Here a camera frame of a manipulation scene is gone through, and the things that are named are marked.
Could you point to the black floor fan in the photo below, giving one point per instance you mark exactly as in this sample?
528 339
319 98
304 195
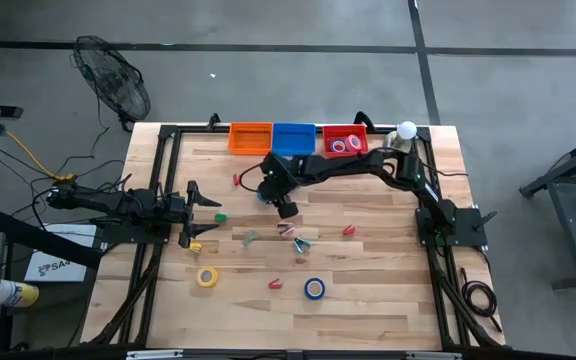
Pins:
113 80

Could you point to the black stand beam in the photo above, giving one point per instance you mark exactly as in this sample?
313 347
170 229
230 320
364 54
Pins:
43 240

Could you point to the white and yellow bottle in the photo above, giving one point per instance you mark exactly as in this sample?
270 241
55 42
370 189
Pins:
20 295

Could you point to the orange plastic basket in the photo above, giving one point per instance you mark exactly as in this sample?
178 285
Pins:
250 140

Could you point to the red plastic basket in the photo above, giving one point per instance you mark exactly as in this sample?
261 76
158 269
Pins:
329 133

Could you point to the yellow tape roll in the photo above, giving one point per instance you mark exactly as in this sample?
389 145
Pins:
199 277

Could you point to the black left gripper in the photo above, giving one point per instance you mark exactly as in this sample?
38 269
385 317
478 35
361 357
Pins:
178 215

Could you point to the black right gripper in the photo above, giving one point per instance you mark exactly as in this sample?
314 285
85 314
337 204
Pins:
275 180

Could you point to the pink toy airplane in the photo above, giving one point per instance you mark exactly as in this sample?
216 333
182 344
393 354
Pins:
286 229

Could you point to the black aluminium table frame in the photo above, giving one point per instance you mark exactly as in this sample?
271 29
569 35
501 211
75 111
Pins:
193 129

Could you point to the white bulb table lamp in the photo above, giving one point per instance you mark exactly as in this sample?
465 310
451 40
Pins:
407 130

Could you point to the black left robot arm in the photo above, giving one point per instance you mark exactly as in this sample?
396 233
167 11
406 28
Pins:
108 202

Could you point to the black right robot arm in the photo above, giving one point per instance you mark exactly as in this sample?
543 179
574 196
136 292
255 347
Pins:
348 165

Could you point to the teal staple remover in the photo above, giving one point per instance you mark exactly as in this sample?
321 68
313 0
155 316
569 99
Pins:
301 244

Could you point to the small green stapler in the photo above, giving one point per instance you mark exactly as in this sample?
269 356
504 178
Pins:
221 218

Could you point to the grey staple remover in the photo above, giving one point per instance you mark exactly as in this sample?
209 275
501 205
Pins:
250 238

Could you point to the white printed sign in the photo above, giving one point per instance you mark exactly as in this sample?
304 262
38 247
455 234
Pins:
58 265

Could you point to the small yellow stapler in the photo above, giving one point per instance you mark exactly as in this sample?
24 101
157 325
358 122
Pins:
195 246

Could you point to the small red stapler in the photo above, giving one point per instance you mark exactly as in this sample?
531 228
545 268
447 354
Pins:
236 179
348 230
275 284

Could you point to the black metal side stand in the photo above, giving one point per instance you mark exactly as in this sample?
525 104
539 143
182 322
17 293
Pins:
568 210

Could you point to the pink tape roll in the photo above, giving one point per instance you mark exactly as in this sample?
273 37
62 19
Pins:
347 143

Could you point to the blue plastic basket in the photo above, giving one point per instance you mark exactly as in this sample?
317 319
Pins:
293 140

